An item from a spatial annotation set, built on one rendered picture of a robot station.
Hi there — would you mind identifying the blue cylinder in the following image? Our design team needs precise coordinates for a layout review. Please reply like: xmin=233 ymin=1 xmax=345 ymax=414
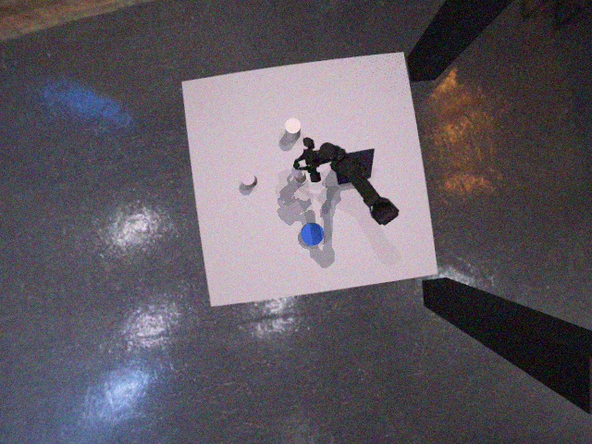
xmin=302 ymin=223 xmax=324 ymax=245

